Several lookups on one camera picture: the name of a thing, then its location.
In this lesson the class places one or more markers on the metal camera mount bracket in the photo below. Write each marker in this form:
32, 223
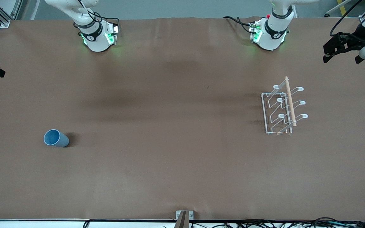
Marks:
185, 218

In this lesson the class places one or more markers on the blue plastic cup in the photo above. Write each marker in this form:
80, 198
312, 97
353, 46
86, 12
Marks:
56, 138

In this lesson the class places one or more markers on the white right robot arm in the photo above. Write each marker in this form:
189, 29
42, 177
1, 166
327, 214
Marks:
97, 41

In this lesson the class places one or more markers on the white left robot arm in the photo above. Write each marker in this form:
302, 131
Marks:
271, 34

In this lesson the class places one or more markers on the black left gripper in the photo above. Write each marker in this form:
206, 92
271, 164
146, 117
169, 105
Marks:
355, 40

